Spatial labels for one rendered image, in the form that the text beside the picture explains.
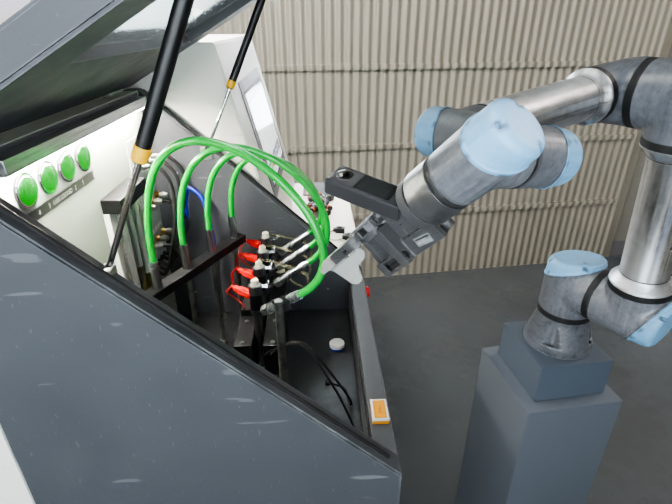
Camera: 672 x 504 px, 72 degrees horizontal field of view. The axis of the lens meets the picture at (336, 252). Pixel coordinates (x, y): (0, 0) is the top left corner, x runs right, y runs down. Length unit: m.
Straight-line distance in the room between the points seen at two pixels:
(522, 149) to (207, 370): 0.47
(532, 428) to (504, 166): 0.84
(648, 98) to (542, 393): 0.66
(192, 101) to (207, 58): 0.11
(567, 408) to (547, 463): 0.18
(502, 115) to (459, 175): 0.07
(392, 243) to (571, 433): 0.83
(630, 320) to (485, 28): 2.21
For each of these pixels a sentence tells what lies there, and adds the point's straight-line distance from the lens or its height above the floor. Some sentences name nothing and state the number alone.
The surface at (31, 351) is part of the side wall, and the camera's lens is 0.73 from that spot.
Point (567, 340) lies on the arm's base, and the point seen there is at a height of 0.95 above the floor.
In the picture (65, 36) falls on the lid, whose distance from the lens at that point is 0.53.
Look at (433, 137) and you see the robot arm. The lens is 0.67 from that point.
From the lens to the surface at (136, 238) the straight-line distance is 1.06.
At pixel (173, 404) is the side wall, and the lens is 0.72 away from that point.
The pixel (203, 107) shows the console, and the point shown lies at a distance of 1.24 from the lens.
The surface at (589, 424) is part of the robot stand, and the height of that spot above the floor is 0.74.
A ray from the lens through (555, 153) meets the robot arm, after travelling 0.59.
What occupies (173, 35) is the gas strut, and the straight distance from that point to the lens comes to 0.53.
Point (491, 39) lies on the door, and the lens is 3.03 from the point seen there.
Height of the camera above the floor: 1.60
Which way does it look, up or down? 27 degrees down
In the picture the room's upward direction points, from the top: straight up
